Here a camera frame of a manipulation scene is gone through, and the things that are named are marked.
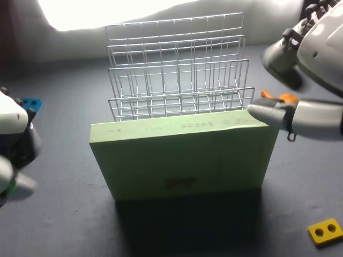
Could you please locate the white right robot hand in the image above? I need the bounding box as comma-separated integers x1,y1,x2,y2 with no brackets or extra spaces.
246,0,343,142

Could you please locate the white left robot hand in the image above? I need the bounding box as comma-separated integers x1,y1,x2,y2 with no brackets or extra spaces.
0,87,43,207

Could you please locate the light green hardcover book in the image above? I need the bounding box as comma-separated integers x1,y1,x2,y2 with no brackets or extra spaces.
89,108,280,201

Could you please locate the blue block with holes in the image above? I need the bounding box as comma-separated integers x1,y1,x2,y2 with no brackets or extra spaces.
20,97,43,113

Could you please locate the orange toy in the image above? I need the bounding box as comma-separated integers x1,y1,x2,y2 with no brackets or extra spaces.
260,89,300,104

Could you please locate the grey table cloth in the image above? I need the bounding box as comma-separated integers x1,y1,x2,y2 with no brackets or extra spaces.
0,42,343,257

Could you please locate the yellow block with two holes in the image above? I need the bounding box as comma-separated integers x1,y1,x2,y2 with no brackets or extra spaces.
307,218,343,246

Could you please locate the white wire file rack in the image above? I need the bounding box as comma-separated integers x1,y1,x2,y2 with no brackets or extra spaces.
104,12,256,123

